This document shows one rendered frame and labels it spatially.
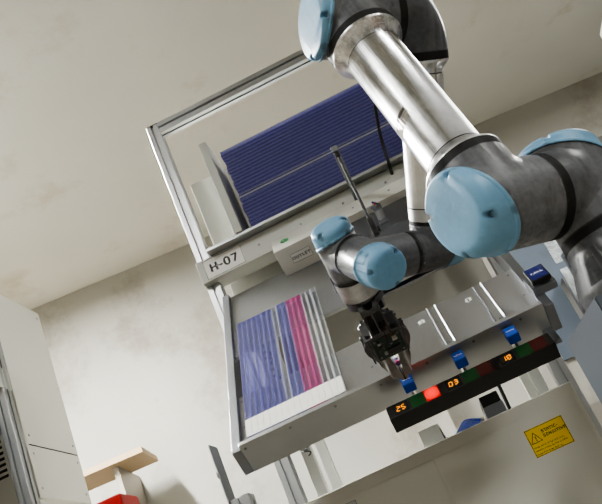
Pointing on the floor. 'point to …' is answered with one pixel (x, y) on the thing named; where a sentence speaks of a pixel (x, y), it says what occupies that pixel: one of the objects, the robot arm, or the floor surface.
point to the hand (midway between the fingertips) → (402, 371)
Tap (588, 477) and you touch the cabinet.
